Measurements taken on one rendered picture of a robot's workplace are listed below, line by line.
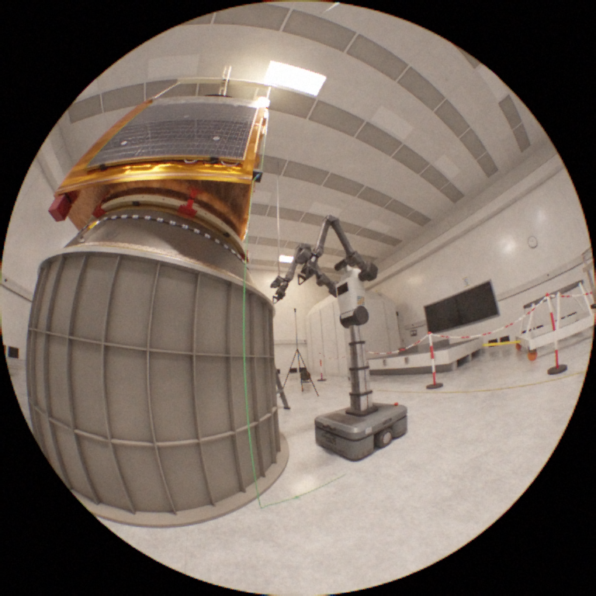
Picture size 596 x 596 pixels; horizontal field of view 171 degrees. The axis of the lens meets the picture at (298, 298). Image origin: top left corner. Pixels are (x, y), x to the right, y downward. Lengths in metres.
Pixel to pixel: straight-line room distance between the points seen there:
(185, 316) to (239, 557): 1.00
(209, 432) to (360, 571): 0.82
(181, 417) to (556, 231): 8.34
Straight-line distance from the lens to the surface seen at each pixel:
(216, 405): 0.96
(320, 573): 0.85
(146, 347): 0.85
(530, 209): 8.10
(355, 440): 1.41
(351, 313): 1.59
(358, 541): 0.94
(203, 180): 1.32
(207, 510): 1.11
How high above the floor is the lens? 0.75
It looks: 18 degrees up
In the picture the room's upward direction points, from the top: 4 degrees counter-clockwise
